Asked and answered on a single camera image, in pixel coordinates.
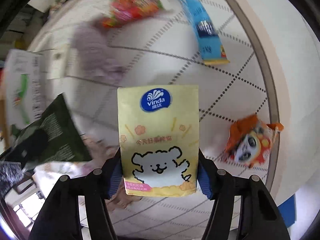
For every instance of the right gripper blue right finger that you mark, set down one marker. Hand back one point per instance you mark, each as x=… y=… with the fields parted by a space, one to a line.
x=205 y=175

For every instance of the green wet wipes pack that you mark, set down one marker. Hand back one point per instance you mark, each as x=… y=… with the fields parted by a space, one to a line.
x=53 y=137

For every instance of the white booklet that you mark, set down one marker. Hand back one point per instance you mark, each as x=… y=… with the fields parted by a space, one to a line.
x=23 y=93

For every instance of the red snack bag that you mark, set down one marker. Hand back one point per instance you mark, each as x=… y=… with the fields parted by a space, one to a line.
x=122 y=12

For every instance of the orange panda snack bag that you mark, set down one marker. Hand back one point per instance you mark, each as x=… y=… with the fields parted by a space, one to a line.
x=250 y=141

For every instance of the lilac cloth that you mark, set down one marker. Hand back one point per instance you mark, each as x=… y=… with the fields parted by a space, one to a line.
x=94 y=60

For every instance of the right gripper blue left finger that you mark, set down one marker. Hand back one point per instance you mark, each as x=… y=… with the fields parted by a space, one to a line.
x=115 y=174

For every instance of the yellow Vinda tissue pack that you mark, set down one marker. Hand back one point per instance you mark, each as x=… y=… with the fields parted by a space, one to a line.
x=159 y=135

